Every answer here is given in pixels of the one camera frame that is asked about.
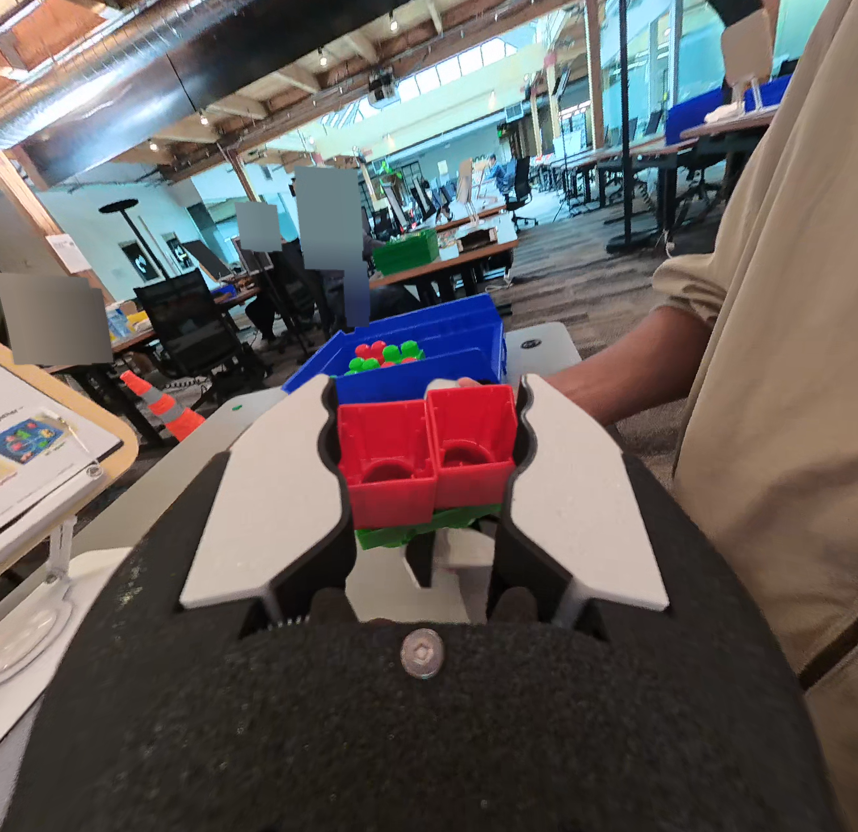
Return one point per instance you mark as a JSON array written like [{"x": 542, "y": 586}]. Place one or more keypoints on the red toy block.
[
  {"x": 472, "y": 437},
  {"x": 389, "y": 464}
]

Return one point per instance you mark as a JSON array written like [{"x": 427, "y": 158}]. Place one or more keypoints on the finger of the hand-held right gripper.
[{"x": 389, "y": 584}]

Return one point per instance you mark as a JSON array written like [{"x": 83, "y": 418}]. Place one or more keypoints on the person's right forearm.
[{"x": 630, "y": 363}]

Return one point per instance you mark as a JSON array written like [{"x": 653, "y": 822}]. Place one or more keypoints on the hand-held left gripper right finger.
[{"x": 583, "y": 510}]

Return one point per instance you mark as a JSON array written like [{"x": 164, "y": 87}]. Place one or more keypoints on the black floor lamp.
[
  {"x": 622, "y": 108},
  {"x": 121, "y": 209}
]

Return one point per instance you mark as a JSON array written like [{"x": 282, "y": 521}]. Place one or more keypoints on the grey table grommet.
[{"x": 527, "y": 343}]

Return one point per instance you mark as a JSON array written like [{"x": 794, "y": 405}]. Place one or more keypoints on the green crate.
[{"x": 406, "y": 253}]

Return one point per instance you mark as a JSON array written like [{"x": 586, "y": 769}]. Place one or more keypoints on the green double toy block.
[{"x": 429, "y": 527}]

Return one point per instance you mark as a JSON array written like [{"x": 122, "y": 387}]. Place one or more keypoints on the wooden clipboard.
[{"x": 124, "y": 437}]

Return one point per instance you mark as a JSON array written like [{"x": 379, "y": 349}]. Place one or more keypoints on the printed instruction sheet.
[{"x": 40, "y": 443}]

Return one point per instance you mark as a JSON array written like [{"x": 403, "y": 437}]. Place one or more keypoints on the person's beige jacket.
[{"x": 791, "y": 376}]

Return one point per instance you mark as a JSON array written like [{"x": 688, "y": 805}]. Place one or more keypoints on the black office chair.
[{"x": 195, "y": 329}]

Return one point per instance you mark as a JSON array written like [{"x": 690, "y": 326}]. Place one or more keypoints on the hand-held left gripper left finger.
[{"x": 268, "y": 510}]

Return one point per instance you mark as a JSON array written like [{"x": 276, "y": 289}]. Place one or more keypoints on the blue plastic bin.
[{"x": 443, "y": 323}]

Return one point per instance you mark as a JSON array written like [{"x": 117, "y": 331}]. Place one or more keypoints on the pile of colourful toy blocks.
[{"x": 382, "y": 356}]

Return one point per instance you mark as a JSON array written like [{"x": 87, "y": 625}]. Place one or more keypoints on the orange traffic cone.
[{"x": 161, "y": 403}]

